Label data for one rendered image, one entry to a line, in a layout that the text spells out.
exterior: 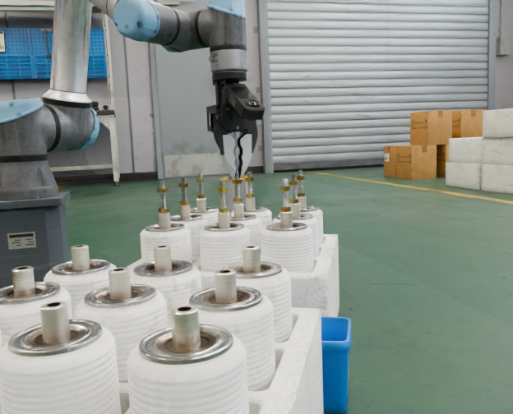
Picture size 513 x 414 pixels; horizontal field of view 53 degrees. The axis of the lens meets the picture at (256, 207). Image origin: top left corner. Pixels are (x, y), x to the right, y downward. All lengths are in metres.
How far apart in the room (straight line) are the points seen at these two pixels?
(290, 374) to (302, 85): 6.04
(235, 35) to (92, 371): 0.77
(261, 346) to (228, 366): 0.12
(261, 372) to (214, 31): 0.73
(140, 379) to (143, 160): 5.80
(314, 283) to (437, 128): 4.10
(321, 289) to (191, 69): 5.50
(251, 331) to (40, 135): 0.91
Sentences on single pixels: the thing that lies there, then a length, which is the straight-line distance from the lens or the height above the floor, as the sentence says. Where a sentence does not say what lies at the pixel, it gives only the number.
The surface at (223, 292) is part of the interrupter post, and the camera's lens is 0.53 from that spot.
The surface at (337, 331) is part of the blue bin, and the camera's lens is 0.88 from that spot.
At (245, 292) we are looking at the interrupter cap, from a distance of 0.56.
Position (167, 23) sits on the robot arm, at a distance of 1.06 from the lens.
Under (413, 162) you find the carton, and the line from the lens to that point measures 4.81.
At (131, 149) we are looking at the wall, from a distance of 6.18.
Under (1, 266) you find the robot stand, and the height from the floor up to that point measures 0.15.
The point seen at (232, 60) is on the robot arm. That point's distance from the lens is 1.07.
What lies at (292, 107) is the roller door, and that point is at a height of 0.78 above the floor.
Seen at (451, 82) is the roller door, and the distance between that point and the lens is 7.43.
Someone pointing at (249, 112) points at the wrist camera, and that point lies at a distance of 0.99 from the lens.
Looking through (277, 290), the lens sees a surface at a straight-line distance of 0.62.
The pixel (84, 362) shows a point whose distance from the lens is 0.45.
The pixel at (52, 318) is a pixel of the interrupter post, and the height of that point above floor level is 0.27.
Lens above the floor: 0.41
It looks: 7 degrees down
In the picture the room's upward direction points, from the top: 2 degrees counter-clockwise
